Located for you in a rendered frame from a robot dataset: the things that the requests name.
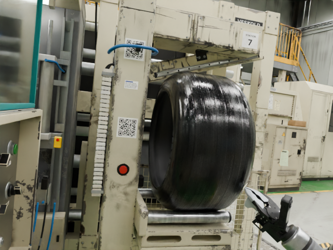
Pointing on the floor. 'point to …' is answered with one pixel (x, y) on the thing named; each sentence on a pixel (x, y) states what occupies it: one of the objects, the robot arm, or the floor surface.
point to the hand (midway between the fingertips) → (248, 189)
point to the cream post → (120, 225)
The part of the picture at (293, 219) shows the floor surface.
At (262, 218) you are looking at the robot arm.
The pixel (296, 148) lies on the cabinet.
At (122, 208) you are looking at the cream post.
